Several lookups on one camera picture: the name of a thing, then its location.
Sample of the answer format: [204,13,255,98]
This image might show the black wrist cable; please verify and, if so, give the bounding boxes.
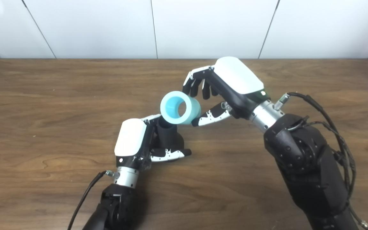
[273,92,357,208]
[67,170,119,230]

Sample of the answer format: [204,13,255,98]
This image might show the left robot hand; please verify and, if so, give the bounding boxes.
[114,114,192,171]

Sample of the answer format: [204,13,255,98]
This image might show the black nozzle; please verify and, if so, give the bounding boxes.
[156,116,185,162]

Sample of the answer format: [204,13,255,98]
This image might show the light blue plastic cup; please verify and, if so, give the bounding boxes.
[160,91,202,125]

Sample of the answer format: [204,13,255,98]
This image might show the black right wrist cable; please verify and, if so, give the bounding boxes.
[273,92,357,208]

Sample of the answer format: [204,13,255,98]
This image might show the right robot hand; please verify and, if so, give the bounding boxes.
[182,56,271,127]

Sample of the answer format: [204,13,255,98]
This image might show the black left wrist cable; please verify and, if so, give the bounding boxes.
[67,170,119,230]

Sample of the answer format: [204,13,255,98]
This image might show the braided cable with silver plug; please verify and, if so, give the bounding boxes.
[287,115,368,230]

